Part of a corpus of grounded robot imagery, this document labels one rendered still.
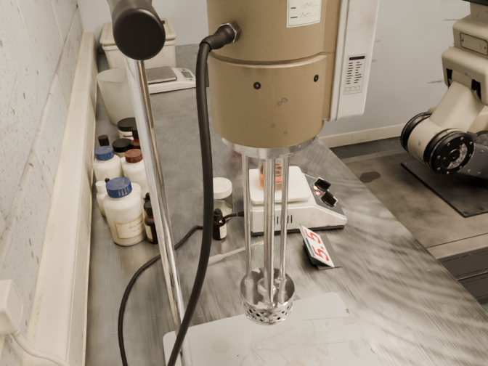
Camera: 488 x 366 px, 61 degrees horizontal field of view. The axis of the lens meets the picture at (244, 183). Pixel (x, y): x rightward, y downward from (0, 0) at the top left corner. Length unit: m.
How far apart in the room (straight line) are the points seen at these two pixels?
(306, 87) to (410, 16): 2.43
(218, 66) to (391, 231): 0.64
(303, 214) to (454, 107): 0.91
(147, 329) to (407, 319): 0.42
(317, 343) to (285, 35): 0.48
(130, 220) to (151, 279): 0.12
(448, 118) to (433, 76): 1.40
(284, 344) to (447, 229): 1.04
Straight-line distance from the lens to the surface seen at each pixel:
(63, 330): 0.62
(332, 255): 0.82
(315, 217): 0.84
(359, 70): 0.36
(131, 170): 0.96
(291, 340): 0.67
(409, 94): 2.94
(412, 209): 1.66
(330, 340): 0.68
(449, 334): 0.75
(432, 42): 2.89
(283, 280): 0.53
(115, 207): 0.82
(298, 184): 0.85
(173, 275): 0.46
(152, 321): 0.73
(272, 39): 0.31
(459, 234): 1.60
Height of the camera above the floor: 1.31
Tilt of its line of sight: 33 degrees down
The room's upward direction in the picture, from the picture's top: 2 degrees counter-clockwise
